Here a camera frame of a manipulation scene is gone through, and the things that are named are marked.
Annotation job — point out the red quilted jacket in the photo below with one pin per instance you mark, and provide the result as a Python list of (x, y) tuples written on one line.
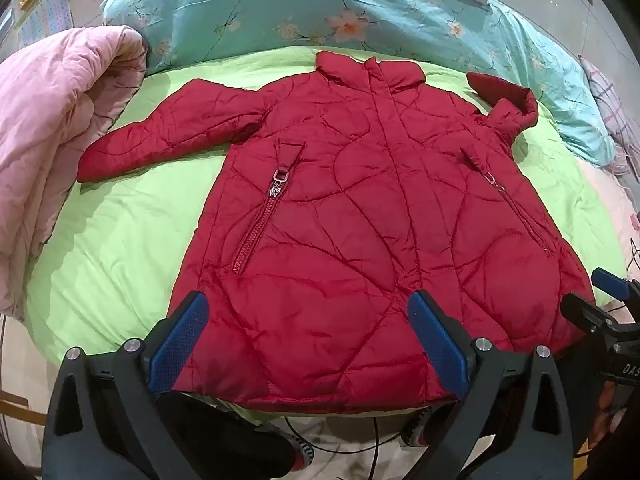
[(350, 240)]

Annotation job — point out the green bed sheet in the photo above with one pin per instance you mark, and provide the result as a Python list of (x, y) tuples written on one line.
[(120, 240)]

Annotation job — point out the person's right hand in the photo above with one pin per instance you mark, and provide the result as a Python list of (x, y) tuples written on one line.
[(607, 410)]

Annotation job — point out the wooden furniture bar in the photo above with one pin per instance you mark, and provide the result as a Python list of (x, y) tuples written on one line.
[(20, 401)]

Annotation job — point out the pale pink sheet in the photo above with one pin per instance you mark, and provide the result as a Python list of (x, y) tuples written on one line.
[(607, 200)]

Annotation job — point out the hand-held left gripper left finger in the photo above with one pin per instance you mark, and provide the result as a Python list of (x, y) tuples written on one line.
[(180, 340)]

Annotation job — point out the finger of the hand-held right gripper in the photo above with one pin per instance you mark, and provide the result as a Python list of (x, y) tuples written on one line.
[(582, 312), (611, 282)]

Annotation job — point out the plaid cloth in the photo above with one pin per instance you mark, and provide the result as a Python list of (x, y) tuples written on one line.
[(612, 105)]

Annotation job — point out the pink quilt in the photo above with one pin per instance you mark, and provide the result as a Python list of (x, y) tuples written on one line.
[(50, 135)]

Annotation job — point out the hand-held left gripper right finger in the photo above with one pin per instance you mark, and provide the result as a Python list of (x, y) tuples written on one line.
[(437, 345)]

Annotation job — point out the teal floral quilt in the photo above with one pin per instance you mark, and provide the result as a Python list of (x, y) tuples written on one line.
[(300, 5)]

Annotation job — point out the striped slipper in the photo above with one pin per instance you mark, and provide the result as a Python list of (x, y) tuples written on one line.
[(417, 427), (302, 452)]

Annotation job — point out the person's black trouser leg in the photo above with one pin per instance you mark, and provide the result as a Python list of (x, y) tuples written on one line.
[(225, 435)]

